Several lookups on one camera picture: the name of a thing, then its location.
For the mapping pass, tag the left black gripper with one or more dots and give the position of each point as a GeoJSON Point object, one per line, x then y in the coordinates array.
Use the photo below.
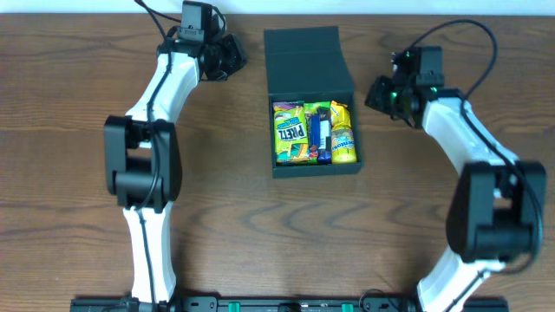
{"type": "Point", "coordinates": [234, 55]}

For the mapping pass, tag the yellow Mentos gum bottle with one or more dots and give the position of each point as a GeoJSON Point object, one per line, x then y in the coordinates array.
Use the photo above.
{"type": "Point", "coordinates": [343, 145]}

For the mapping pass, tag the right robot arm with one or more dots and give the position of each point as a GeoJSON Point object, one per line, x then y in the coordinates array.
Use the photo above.
{"type": "Point", "coordinates": [496, 212]}

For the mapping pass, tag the Haribo gummy candy bag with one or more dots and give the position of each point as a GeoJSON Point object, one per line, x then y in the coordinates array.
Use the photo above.
{"type": "Point", "coordinates": [309, 109]}

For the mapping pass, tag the yellow candy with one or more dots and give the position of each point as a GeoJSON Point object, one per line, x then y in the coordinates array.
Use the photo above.
{"type": "Point", "coordinates": [339, 115]}

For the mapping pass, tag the dark blue candy bar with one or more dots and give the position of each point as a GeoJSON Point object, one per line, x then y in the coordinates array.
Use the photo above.
{"type": "Point", "coordinates": [324, 150]}

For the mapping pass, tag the Pretz snack box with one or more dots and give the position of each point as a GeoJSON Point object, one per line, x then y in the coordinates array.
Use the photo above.
{"type": "Point", "coordinates": [290, 132]}

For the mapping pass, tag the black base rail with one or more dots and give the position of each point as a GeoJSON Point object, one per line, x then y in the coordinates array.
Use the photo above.
{"type": "Point", "coordinates": [277, 304]}

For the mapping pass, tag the blue Eclipse mint tin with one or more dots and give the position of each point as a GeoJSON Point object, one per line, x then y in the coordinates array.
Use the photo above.
{"type": "Point", "coordinates": [313, 124]}

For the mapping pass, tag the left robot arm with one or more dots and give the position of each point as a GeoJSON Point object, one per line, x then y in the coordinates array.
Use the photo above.
{"type": "Point", "coordinates": [142, 156]}

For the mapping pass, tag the black gift box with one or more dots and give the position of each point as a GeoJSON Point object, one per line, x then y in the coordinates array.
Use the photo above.
{"type": "Point", "coordinates": [307, 64]}

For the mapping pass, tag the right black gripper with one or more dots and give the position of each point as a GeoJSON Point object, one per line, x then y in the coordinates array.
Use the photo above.
{"type": "Point", "coordinates": [379, 96]}

